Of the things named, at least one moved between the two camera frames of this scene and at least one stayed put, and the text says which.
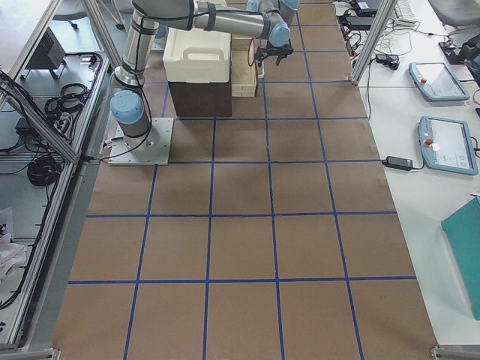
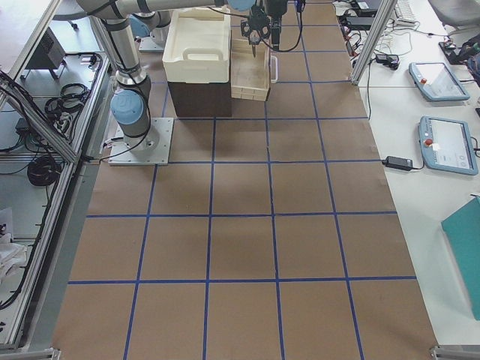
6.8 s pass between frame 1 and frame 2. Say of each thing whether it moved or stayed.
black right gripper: moved
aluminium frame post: stayed
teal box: stayed
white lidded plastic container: stayed
